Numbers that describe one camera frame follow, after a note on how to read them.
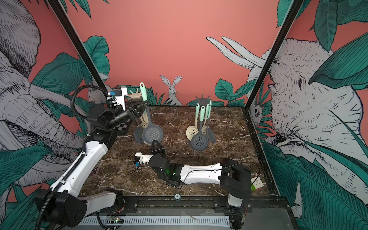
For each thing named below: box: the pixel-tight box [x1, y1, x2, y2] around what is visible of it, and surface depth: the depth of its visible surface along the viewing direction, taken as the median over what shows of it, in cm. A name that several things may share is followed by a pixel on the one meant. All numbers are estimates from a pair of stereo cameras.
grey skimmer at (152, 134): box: [139, 82, 164, 146], surface depth 73 cm
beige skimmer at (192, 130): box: [185, 103, 200, 142], surface depth 90 cm
